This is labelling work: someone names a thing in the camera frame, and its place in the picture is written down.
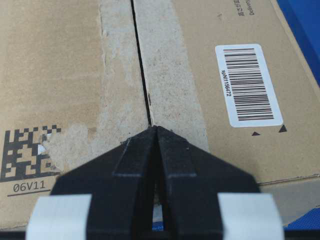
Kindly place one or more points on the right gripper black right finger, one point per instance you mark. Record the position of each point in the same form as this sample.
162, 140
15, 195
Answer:
192, 180

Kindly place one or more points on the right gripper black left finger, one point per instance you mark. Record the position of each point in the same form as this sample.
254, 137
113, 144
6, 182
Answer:
121, 186

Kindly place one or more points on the brown cardboard box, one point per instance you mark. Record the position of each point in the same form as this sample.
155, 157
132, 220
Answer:
74, 83

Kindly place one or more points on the white barcode label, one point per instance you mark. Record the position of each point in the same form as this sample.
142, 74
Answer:
247, 86

